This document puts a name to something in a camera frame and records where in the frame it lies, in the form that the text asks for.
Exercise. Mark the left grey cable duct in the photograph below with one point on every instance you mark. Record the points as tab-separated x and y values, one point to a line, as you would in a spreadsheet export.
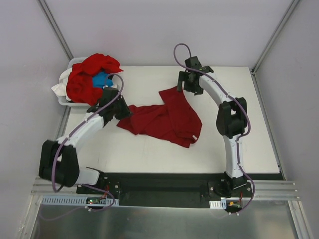
79	201

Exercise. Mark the right grey cable duct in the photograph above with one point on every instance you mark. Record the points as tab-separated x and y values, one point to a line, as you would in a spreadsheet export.
222	204

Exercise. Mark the grey laundry basket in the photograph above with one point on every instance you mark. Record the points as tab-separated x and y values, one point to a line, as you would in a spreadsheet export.
65	100

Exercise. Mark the white t shirt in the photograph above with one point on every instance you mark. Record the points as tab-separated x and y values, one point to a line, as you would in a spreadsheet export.
60	88

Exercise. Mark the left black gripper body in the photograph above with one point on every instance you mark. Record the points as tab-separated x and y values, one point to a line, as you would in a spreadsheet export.
122	109

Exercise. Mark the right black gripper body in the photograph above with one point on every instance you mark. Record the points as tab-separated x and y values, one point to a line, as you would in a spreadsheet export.
188	81

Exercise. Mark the aluminium rail frame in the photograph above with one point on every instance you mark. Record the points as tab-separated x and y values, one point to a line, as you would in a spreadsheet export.
264	190

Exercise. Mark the blue t shirt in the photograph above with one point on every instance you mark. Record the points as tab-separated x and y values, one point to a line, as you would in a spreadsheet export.
102	80

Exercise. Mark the bright red t shirt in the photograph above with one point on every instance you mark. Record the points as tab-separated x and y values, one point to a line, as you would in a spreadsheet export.
79	88

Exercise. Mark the grey cable duct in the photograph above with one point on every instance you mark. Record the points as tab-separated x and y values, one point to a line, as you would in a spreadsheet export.
222	204
79	201

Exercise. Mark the dark red t shirt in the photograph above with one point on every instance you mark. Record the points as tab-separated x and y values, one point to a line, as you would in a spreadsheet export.
174	121

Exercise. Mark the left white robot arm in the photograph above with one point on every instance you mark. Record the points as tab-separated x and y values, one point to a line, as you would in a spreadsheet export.
59	158

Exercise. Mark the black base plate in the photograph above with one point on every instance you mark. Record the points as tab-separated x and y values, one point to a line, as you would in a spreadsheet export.
172	190

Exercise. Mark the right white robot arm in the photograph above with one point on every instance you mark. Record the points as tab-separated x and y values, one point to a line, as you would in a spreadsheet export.
231	119

